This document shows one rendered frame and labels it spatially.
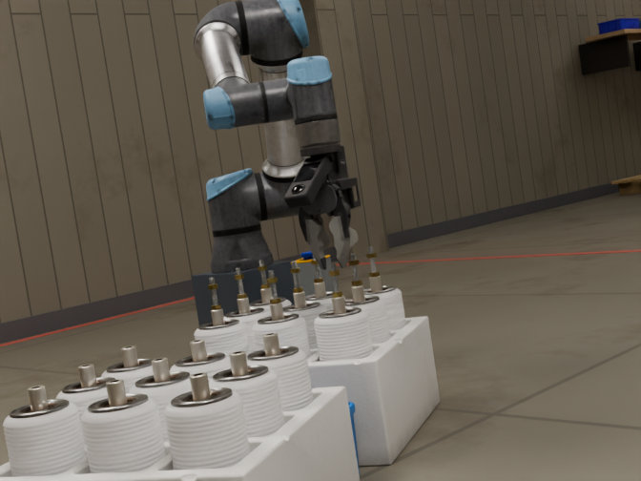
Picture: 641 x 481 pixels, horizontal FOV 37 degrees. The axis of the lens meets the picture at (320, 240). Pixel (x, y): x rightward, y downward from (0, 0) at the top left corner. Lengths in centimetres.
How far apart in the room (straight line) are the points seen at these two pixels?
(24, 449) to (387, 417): 64
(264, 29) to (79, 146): 241
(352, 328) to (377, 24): 424
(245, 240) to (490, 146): 431
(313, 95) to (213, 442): 71
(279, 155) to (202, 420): 118
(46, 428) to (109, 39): 343
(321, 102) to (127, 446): 72
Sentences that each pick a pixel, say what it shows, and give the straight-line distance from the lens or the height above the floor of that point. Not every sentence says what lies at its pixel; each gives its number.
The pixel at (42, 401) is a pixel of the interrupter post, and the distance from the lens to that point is 132.
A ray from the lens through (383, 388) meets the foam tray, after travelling 165.
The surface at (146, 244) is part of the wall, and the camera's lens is 455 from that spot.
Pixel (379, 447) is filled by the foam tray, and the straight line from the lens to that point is 166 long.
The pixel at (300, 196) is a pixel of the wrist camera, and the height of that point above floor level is 47.
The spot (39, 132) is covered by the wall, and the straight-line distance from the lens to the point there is 434.
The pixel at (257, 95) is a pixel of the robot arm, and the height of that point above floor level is 65.
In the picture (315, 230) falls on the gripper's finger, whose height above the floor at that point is 40.
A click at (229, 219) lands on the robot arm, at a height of 42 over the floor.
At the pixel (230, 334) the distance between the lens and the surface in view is 176.
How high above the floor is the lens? 50
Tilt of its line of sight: 4 degrees down
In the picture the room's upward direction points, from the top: 9 degrees counter-clockwise
